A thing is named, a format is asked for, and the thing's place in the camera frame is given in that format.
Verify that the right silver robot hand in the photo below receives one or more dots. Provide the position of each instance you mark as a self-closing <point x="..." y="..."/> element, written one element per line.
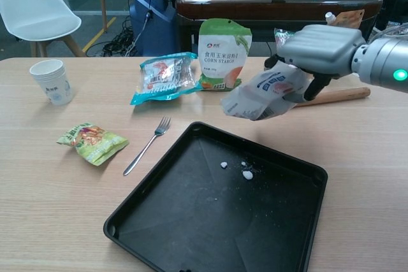
<point x="322" y="46"/>

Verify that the white powder bag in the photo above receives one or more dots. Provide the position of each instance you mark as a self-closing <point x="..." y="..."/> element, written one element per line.
<point x="264" y="93"/>

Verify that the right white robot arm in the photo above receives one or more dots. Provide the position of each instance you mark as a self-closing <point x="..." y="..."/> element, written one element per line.
<point x="379" y="61"/>

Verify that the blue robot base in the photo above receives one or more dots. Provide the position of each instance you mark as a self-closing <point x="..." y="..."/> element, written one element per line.
<point x="153" y="30"/>

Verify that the wooden rolling pin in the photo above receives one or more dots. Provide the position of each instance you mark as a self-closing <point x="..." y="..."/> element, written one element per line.
<point x="344" y="95"/>

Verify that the green snack packet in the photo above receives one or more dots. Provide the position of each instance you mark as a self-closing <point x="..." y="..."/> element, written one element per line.
<point x="95" y="144"/>

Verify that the brown spout sauce pouch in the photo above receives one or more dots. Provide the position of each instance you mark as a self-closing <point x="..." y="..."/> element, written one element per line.
<point x="349" y="18"/>

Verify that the pink white sugar bag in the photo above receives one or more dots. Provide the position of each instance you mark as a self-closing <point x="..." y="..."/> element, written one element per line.
<point x="282" y="38"/>

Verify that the brown mahjong table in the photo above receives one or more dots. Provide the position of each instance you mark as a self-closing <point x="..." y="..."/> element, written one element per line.
<point x="271" y="1"/>

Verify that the green white corn starch bag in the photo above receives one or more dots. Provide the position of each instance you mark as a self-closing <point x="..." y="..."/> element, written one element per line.
<point x="220" y="58"/>

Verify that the white powder clumps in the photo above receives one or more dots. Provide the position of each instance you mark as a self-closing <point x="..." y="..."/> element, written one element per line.
<point x="247" y="175"/>

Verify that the teal clear food package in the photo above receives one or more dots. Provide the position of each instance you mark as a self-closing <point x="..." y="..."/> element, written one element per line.
<point x="162" y="77"/>

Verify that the metal fork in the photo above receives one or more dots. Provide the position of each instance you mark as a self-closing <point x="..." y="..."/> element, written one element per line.
<point x="163" y="125"/>

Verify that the black baking tray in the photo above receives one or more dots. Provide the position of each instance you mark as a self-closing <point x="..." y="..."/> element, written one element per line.
<point x="207" y="221"/>

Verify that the white paper cup stack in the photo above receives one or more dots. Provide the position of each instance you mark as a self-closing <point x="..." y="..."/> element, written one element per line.
<point x="54" y="84"/>

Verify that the white plastic chair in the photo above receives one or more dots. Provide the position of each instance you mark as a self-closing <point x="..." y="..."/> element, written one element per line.
<point x="32" y="7"/>

